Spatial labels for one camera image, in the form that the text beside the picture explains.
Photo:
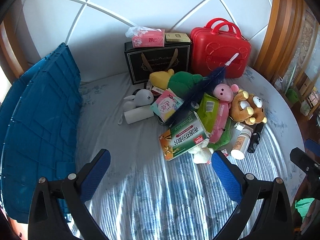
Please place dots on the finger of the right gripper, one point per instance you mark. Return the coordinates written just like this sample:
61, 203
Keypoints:
305, 163

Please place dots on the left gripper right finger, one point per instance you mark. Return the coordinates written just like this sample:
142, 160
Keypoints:
274, 220

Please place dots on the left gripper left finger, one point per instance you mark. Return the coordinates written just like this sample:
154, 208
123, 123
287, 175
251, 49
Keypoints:
46, 220

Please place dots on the black umbrella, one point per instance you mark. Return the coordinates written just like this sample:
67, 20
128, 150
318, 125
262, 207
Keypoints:
255, 137

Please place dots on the white medicine bottle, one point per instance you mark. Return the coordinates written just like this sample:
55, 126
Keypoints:
241, 144

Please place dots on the green medicine box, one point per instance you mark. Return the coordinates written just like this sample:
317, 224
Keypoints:
182, 137

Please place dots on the dark blue feather duster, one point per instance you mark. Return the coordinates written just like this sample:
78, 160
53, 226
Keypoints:
197, 92

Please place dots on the white duck plush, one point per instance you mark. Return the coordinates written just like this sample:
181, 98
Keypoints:
201, 155

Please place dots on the person's hand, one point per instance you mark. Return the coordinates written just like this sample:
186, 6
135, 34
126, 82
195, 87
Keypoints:
313, 211

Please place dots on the brown bear plush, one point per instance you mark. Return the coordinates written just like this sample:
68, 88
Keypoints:
247, 108

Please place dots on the pink pig plush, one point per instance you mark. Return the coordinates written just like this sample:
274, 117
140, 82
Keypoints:
225, 94

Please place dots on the blue plastic storage crate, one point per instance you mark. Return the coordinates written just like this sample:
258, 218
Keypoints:
39, 122

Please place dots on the green wipes pack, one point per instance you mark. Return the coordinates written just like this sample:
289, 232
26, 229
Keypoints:
207, 111

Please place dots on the white lint roller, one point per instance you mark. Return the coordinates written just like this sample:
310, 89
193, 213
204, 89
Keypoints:
137, 114

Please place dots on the green yellow plush toy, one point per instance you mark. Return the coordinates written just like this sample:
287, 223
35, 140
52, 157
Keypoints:
180, 83

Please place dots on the red bear suitcase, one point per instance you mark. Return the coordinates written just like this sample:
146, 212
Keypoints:
219, 43

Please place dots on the white rabbit plush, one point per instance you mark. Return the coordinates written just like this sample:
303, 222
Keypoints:
142, 97

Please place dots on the small olive box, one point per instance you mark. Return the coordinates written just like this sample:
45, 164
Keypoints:
177, 37

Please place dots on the black gift bag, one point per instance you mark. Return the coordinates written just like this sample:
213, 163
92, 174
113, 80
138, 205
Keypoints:
142, 62

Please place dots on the pink tissue pack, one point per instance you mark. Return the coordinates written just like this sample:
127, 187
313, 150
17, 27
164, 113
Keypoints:
143, 37

